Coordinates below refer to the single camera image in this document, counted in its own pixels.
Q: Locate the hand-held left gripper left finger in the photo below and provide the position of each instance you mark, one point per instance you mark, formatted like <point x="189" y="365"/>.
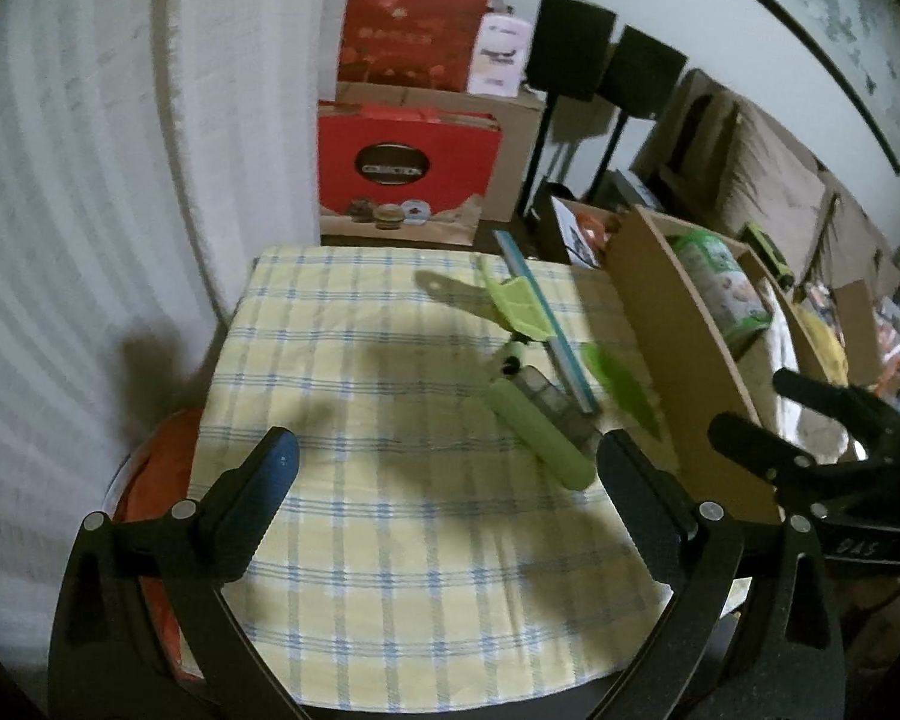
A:
<point x="251" y="502"/>

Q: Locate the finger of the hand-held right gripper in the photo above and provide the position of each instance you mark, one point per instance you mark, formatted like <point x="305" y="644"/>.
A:
<point x="765" y="454"/>
<point x="825" y="394"/>

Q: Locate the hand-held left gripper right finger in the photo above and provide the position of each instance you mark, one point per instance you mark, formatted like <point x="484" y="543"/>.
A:
<point x="637" y="502"/>

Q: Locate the wooden shelf organizer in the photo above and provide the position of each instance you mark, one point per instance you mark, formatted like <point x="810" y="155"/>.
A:
<point x="667" y="330"/>

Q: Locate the orange round stool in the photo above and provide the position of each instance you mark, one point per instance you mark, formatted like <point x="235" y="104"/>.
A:
<point x="165" y="465"/>

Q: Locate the yellow blue checked tablecloth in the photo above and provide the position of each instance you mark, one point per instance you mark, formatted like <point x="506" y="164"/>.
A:
<point x="360" y="540"/>

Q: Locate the green cylinder case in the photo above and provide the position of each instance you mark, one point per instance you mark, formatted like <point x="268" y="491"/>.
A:
<point x="540" y="435"/>

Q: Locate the clear plastic case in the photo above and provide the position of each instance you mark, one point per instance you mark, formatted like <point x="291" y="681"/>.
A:
<point x="551" y="397"/>

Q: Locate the green printed packet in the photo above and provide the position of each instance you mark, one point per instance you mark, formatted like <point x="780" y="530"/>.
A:
<point x="720" y="285"/>

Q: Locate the yellow-green small box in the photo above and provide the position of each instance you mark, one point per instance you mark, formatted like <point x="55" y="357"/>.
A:
<point x="769" y="251"/>

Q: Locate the open box with packets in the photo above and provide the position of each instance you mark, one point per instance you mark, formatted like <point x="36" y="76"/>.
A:
<point x="581" y="229"/>

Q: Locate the white curtain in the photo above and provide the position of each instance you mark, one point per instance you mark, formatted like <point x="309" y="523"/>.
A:
<point x="82" y="202"/>

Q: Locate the black music stand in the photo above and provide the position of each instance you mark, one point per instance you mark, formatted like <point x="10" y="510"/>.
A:
<point x="570" y="45"/>
<point x="641" y="75"/>

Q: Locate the red gift box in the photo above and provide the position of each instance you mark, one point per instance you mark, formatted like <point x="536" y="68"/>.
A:
<point x="405" y="150"/>

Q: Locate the framed ink painting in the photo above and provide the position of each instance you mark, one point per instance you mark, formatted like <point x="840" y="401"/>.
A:
<point x="832" y="7"/>

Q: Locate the white pink paper bag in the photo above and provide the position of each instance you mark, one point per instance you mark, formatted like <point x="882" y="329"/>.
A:
<point x="499" y="56"/>

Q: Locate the red floral gift bag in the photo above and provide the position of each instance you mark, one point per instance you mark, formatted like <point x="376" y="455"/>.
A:
<point x="405" y="37"/>

